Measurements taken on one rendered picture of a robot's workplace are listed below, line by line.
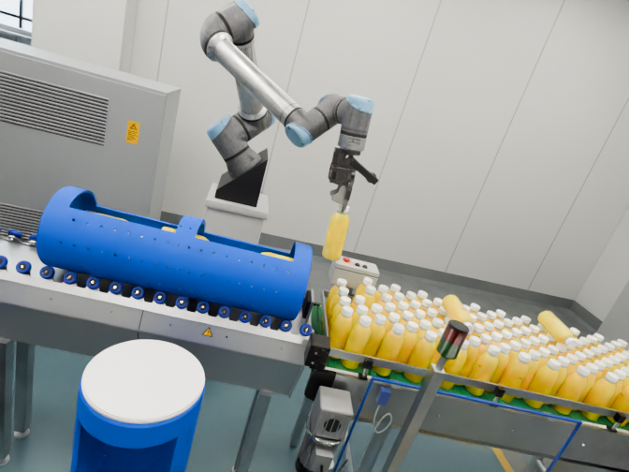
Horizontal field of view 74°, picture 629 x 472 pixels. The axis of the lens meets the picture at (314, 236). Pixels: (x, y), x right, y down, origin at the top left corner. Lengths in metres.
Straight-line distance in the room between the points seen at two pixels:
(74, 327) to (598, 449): 2.00
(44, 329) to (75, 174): 1.62
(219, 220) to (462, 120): 3.09
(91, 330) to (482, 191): 4.14
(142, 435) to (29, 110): 2.50
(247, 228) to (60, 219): 0.97
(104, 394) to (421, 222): 4.08
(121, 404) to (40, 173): 2.42
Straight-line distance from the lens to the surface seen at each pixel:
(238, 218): 2.18
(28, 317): 1.76
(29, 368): 2.16
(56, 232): 1.54
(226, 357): 1.61
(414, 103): 4.42
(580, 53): 5.19
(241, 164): 2.16
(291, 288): 1.42
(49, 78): 3.15
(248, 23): 1.79
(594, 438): 2.06
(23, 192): 3.39
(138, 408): 1.06
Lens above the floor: 1.80
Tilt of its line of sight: 20 degrees down
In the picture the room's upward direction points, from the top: 17 degrees clockwise
